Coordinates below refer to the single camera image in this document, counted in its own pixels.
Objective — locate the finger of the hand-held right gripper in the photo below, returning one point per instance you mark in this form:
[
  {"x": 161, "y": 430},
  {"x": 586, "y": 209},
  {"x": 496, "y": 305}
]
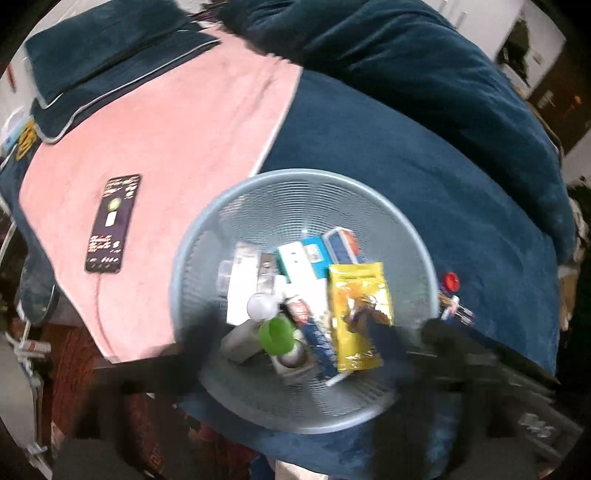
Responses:
[{"x": 438, "y": 334}]

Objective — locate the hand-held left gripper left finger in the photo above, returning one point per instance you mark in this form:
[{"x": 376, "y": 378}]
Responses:
[{"x": 194, "y": 348}]

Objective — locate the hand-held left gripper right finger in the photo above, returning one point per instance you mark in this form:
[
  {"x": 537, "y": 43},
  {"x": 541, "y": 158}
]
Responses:
[{"x": 385, "y": 339}]

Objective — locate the yellow snack packet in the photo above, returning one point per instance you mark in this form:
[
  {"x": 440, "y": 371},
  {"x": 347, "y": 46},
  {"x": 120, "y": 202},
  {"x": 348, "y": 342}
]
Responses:
[{"x": 358, "y": 295}]

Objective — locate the light blue plastic basket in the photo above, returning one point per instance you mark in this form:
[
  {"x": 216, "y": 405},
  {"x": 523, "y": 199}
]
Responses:
[{"x": 304, "y": 207}]

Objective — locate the red-capped bottle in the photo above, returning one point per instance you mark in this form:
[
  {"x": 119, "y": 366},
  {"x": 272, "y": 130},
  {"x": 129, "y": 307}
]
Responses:
[{"x": 451, "y": 280}]

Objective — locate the white-capped bottle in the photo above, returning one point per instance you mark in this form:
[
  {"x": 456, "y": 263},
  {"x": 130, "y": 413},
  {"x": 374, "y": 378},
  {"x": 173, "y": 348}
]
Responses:
[{"x": 259, "y": 307}]

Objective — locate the green bottle cap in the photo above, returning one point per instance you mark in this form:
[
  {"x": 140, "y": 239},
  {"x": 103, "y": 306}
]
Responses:
[{"x": 276, "y": 336}]

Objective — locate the grey barcode card pack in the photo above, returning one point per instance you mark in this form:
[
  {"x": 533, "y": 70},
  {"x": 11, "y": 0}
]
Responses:
[{"x": 244, "y": 263}]

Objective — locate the blue white medicine box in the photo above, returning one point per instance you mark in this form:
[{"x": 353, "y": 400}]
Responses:
[{"x": 341, "y": 244}]

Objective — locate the red patterned rug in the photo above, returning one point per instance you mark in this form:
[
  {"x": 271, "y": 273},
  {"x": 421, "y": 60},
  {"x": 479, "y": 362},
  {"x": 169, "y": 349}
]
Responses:
[{"x": 69, "y": 369}]

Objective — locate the black smartphone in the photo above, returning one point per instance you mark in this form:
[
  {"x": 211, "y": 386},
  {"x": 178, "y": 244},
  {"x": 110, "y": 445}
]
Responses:
[{"x": 113, "y": 224}]

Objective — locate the white red tube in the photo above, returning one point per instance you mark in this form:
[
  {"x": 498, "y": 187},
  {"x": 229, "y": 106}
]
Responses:
[{"x": 32, "y": 347}]

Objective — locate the pink towel blanket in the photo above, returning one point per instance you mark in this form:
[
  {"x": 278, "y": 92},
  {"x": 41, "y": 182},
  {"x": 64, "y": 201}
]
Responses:
[{"x": 175, "y": 138}]

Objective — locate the dark blue duvet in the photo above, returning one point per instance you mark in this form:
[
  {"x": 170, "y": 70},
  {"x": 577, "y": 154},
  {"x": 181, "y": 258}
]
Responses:
[{"x": 415, "y": 92}]

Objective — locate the large dark blue pillow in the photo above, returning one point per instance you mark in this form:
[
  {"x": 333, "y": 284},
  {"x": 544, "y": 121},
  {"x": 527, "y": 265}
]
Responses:
[{"x": 74, "y": 115}]

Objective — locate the brown door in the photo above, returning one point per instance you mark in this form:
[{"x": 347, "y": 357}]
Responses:
[{"x": 561, "y": 92}]

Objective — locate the dark hanging clothing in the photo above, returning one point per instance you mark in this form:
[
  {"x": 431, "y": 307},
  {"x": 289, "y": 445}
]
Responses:
[{"x": 515, "y": 50}]

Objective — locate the small dark blue pillow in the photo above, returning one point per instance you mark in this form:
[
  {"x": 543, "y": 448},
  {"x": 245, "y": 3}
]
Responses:
[{"x": 106, "y": 41}]

